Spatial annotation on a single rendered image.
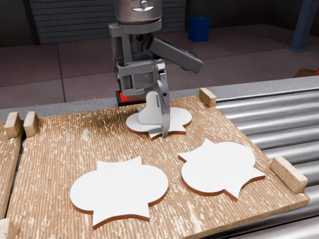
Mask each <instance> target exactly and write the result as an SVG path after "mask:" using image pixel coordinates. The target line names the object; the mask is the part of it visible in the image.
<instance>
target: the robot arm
mask: <svg viewBox="0 0 319 239"><path fill-rule="evenodd" d="M113 3H114V10H115V16H116V19H117V20H118V23H114V24H108V29H109V34H110V40H111V46H112V51H113V64H114V66H113V70H115V71H114V72H115V75H116V81H117V83H118V87H119V89H120V91H122V95H123V97H126V96H127V98H128V99H136V100H146V103H147V106H146V108H145V109H144V110H142V111H141V112H140V113H139V114H138V115H137V120H138V122H139V123H140V124H142V125H161V130H162V135H163V138H166V137H167V135H168V132H169V128H170V99H169V89H168V84H167V75H166V67H165V64H164V62H163V59H166V60H168V61H170V62H172V63H174V64H177V65H179V66H180V67H181V68H182V69H183V70H185V71H191V72H194V73H196V74H197V73H199V71H200V69H201V68H202V66H203V62H202V61H201V60H199V59H198V57H197V55H196V54H195V53H194V52H192V51H185V50H183V49H181V48H179V47H177V46H175V45H173V44H171V43H169V42H168V41H166V40H164V39H162V38H160V37H158V36H156V35H154V34H152V33H151V32H154V31H157V30H159V29H161V28H162V26H161V18H160V17H161V16H162V6H161V0H113ZM138 34H139V37H137V38H136V36H137V35H138ZM155 91H156V92H155Z"/></svg>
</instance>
